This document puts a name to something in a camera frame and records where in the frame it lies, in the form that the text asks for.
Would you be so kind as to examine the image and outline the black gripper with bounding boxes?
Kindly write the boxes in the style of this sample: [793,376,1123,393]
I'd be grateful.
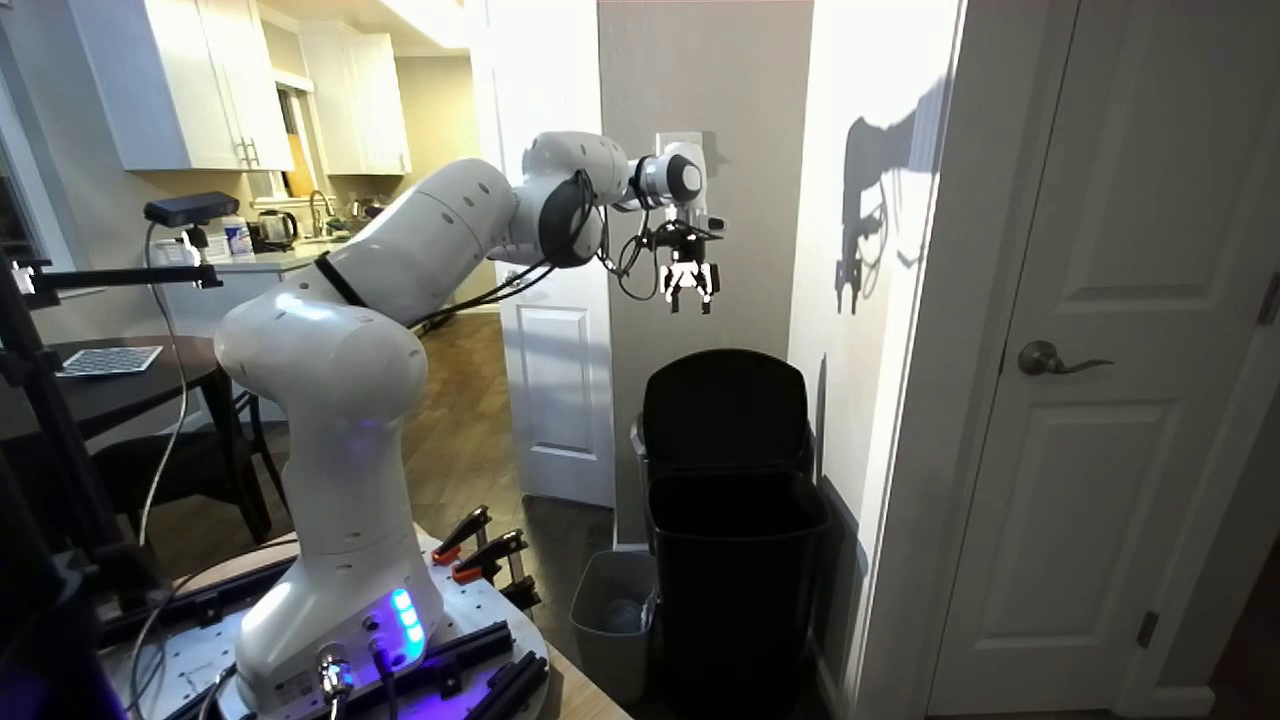
[652,215,725,314]

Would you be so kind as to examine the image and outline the black bin lid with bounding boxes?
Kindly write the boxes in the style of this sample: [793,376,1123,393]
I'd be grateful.
[641,349,811,483]

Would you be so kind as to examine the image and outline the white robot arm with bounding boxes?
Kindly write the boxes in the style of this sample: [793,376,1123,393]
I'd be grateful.
[216,133,720,720]

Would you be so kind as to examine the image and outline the black bin body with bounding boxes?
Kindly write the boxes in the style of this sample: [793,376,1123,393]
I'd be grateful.
[647,472,826,720]

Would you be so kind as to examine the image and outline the hallway white door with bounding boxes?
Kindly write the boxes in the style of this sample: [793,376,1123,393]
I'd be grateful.
[476,0,615,508]

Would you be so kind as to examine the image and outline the black orange clamp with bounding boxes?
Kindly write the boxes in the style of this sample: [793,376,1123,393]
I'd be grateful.
[451,528,526,583]
[432,504,490,563]

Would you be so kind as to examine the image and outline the small grey wastebasket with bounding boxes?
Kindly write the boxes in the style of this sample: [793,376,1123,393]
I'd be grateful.
[566,552,659,704]

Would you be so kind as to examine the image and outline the white panel door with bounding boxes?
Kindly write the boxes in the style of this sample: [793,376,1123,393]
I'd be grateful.
[927,0,1280,716]

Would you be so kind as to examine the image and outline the white kitchen cabinets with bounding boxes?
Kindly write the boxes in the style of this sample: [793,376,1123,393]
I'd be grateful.
[66,0,408,177]

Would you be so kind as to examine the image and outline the dark side table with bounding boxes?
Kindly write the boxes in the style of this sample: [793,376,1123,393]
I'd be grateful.
[0,337,272,546]

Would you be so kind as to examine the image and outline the white light switch plate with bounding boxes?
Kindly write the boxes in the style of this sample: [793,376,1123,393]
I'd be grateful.
[652,133,708,203]

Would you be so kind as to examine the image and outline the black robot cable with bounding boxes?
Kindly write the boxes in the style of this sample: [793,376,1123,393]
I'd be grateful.
[408,197,672,337]

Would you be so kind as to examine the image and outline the door lever handle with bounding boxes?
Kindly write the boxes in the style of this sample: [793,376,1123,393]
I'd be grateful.
[1015,340,1102,376]

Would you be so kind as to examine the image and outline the black camera on stand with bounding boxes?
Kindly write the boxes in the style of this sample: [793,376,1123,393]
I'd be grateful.
[144,193,239,252]

